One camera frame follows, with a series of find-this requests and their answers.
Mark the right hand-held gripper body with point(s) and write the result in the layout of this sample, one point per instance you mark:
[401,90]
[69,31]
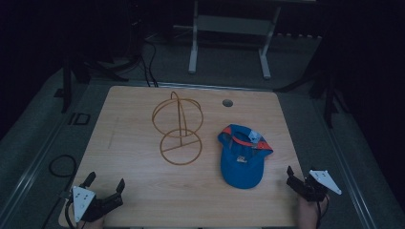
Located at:
[313,188]

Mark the person's right hand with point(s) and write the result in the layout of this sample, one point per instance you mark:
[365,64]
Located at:
[307,214]

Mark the blue cap with orange trim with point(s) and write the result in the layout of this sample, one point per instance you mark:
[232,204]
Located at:
[242,171]

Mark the black tripod stand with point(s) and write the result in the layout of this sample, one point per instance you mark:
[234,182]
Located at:
[67,90]
[329,105]

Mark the black rectangular floor bracket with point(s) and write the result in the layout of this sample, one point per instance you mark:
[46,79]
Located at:
[79,119]

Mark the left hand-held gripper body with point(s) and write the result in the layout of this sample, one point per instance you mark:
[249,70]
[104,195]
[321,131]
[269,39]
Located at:
[95,205]

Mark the person's left hand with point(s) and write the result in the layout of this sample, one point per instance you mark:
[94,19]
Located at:
[92,223]

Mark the white metal table frame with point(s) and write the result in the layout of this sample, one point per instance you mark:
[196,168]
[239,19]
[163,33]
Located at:
[194,47]

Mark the grey metal floor rail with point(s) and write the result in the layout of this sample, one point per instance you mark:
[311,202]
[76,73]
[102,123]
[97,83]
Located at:
[350,181]
[35,165]

